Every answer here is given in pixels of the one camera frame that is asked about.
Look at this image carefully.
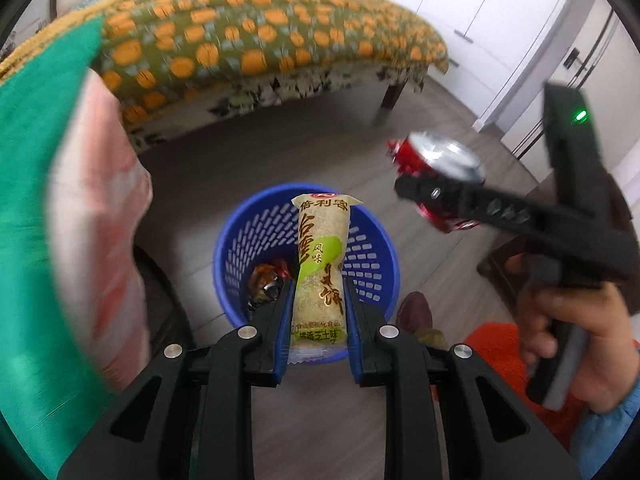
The orange crumpled wrapper in basket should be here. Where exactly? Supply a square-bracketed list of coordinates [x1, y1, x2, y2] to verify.
[247, 263, 282, 308]

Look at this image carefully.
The yellow rice cracker packet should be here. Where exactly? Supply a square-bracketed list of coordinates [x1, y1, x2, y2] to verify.
[288, 193, 360, 364]

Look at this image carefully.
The red wrapper in basket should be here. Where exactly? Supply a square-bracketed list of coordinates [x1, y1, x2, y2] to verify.
[272, 258, 294, 281]

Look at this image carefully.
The blue mesh trash basket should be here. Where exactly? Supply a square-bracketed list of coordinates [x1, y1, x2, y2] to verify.
[213, 183, 400, 328]

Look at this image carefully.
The orange floral quilt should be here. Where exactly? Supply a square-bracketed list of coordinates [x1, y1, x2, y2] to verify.
[1, 0, 449, 128]

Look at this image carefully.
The crushed red soda can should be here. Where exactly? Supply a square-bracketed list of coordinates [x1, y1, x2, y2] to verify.
[386, 130, 488, 234]

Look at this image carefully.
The green satin bedspread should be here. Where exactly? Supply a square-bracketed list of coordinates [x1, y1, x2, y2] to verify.
[1, 20, 113, 479]

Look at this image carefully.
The person right hand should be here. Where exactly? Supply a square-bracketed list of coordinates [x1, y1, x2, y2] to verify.
[516, 282, 639, 414]

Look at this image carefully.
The pink striped blanket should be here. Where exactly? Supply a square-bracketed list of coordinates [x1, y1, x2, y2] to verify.
[46, 70, 153, 391]

